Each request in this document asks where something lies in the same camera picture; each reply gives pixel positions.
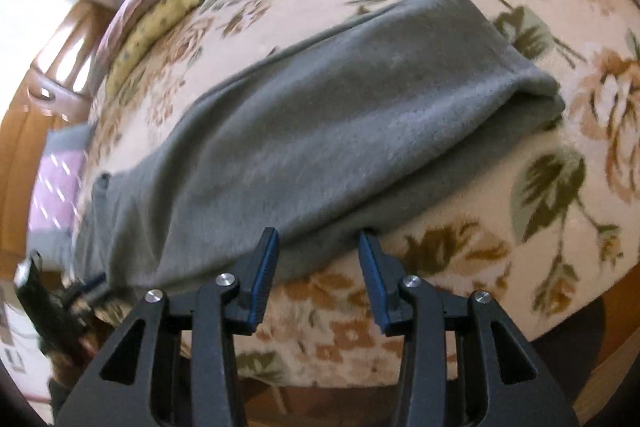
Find yellow patterned pillow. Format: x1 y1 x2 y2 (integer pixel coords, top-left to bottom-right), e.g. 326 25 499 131
107 0 206 92

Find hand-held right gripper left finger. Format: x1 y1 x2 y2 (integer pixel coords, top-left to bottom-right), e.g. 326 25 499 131
56 227 281 427

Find pink and grey bedsheet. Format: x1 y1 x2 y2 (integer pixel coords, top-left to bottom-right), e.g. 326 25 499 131
27 0 216 253

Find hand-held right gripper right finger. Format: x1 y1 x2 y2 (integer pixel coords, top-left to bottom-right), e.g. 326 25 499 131
358 229 586 427

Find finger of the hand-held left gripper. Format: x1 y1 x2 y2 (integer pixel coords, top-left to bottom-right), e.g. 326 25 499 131
62 273 108 303

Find floral blanket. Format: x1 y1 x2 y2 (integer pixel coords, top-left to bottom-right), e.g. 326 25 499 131
75 0 640 388

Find grey pants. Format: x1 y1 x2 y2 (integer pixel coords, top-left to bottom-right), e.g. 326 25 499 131
74 0 567 308

